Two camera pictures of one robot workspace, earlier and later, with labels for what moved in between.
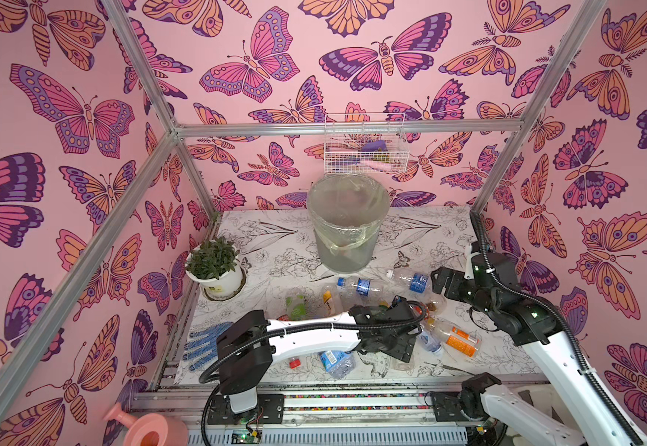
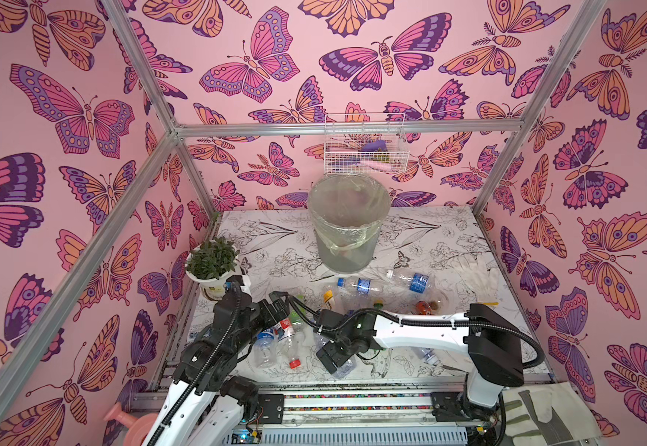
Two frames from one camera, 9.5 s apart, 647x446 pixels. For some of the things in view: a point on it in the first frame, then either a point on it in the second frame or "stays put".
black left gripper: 405,348 → 280,310
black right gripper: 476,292 → 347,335
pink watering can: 150,429 stays put
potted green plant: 216,265 stays put
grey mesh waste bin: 347,210 stays put
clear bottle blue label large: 337,363 stays put
